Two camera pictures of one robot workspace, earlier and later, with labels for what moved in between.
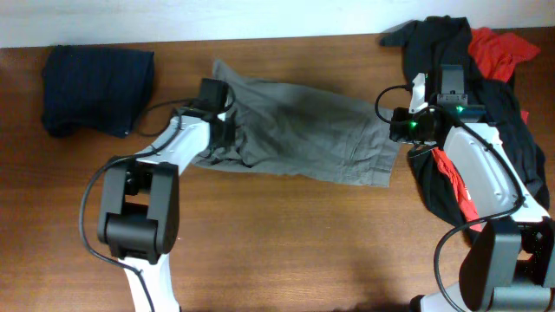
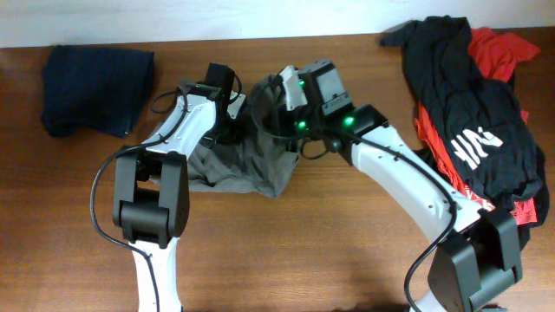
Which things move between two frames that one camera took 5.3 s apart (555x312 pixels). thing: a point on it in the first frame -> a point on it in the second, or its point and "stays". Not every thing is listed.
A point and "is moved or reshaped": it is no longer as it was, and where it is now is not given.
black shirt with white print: (431, 42) stays
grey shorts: (296, 130) is moved or reshaped
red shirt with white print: (496, 55) stays
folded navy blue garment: (106, 89) stays
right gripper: (397, 132) -> (283, 127)
